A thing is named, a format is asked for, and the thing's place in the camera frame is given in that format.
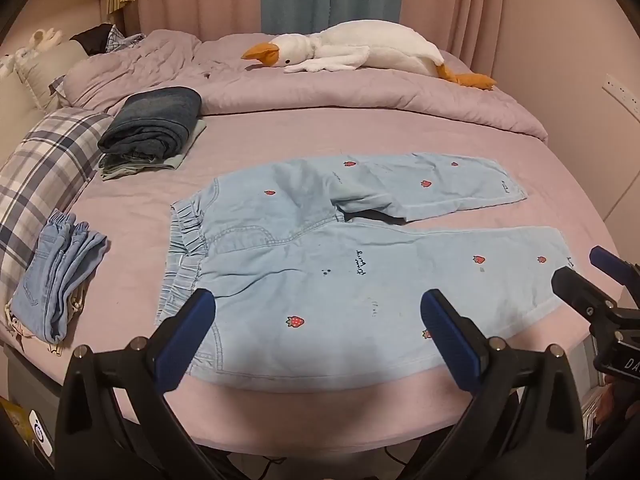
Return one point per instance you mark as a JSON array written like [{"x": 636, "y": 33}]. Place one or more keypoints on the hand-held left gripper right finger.
[{"x": 450, "y": 345}]

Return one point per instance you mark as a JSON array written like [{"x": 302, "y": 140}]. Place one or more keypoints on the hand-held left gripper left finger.
[{"x": 185, "y": 345}]

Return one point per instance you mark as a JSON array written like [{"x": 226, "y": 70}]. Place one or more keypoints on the small white device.
[{"x": 40, "y": 432}]

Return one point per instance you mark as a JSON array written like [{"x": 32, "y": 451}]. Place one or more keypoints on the light blue strawberry pants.
[{"x": 310, "y": 280}]

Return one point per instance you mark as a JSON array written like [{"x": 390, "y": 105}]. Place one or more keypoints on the bed with pink sheet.
[{"x": 280, "y": 130}]

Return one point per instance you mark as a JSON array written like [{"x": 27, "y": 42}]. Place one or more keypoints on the white power strip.
[{"x": 622, "y": 95}]

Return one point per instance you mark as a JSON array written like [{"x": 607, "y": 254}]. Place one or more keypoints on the folded dark blue jeans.
[{"x": 150, "y": 120}]

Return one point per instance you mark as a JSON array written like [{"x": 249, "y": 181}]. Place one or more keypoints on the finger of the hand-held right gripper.
[
  {"x": 615, "y": 267},
  {"x": 582, "y": 292}
]

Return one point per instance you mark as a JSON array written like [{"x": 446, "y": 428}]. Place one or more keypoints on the purple quilt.
[{"x": 350, "y": 95}]

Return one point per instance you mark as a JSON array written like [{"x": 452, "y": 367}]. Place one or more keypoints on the dark clothing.
[{"x": 92, "y": 37}]

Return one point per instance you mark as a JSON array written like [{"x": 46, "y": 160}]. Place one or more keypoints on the plaid shirt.
[{"x": 122, "y": 40}]

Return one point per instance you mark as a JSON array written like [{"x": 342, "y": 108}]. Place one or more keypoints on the folded light blue jeans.
[{"x": 55, "y": 270}]

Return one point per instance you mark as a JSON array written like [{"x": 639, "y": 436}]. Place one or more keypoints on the folded green cloth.
[{"x": 172, "y": 162}]

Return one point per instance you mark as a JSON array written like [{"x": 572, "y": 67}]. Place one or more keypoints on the beige cushion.
[{"x": 35, "y": 75}]

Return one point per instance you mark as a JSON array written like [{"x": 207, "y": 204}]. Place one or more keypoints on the plaid pillow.
[{"x": 45, "y": 170}]

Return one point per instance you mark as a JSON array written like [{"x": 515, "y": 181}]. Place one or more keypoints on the white goose plush toy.
[{"x": 360, "y": 45}]

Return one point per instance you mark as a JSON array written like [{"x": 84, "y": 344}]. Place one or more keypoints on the small white plush toy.
[{"x": 40, "y": 40}]

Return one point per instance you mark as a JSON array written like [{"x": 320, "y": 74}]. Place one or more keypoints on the yellow box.
[{"x": 15, "y": 420}]

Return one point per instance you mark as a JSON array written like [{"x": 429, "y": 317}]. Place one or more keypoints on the cream printed cloth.
[{"x": 15, "y": 327}]

